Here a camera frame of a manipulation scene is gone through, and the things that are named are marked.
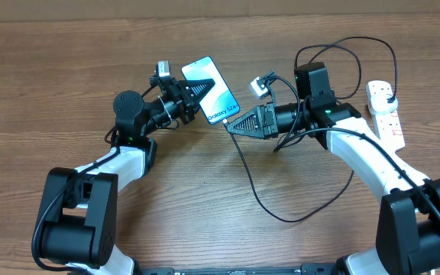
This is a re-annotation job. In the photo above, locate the Samsung Galaxy smartphone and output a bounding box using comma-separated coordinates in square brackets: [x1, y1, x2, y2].
[181, 56, 241, 125]

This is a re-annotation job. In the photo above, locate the black USB charging cable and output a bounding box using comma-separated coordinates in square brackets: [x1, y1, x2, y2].
[222, 36, 399, 224]

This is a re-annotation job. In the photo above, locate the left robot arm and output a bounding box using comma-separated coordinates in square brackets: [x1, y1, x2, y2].
[31, 76, 215, 274]

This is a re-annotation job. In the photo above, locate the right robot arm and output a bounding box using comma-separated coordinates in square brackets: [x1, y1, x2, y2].
[225, 62, 440, 274]

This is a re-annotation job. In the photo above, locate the white charger plug adapter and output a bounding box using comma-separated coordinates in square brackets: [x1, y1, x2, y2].
[368, 94, 399, 115]

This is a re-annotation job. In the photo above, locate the white power strip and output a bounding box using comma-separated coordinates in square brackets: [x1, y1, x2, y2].
[365, 79, 406, 150]

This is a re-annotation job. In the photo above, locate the cardboard backdrop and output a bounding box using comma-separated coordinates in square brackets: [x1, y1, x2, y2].
[0, 0, 440, 22]

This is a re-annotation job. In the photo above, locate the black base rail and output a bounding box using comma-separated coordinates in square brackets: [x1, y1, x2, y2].
[66, 262, 408, 275]

